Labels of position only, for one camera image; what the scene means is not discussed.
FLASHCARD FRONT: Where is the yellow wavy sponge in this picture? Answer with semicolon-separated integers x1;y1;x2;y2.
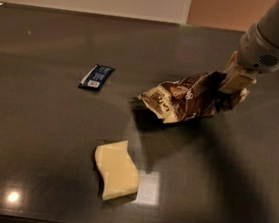
94;140;140;201

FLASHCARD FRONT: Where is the brown chip bag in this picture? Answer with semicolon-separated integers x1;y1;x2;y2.
138;72;237;124

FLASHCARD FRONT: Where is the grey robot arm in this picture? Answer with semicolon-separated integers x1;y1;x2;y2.
218;0;279;107

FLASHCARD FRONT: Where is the blue rxbar blueberry bar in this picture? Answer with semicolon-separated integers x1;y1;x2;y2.
78;64;114;91

